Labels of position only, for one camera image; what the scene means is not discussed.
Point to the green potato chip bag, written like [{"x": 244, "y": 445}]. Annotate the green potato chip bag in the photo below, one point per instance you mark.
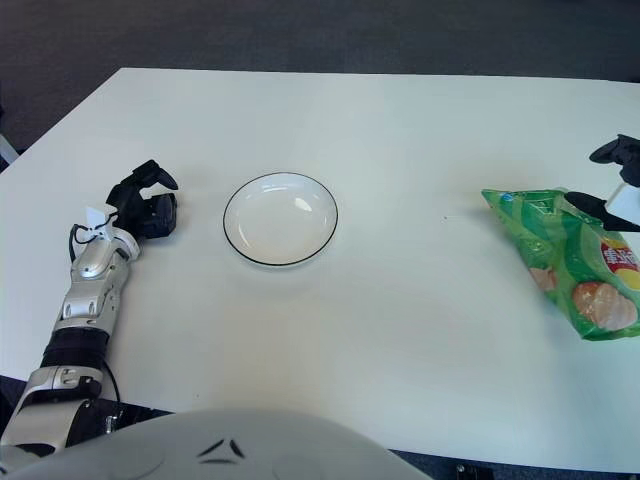
[{"x": 570, "y": 260}]

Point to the white desk leg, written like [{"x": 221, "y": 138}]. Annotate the white desk leg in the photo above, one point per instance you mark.
[{"x": 7, "y": 150}]

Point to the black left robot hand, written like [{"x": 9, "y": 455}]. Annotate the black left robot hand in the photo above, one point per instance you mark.
[{"x": 160, "y": 215}]

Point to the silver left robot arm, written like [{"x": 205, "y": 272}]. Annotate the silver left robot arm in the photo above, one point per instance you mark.
[{"x": 85, "y": 300}]

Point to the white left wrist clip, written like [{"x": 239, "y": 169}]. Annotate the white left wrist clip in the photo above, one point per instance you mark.
[{"x": 97, "y": 217}]

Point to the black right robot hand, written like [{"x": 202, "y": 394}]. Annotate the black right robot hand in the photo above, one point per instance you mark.
[{"x": 630, "y": 155}]

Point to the grey robot torso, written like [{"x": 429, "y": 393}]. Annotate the grey robot torso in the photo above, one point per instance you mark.
[{"x": 225, "y": 450}]

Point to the white plate with black rim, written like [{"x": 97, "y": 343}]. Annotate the white plate with black rim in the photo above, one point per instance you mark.
[{"x": 280, "y": 220}]

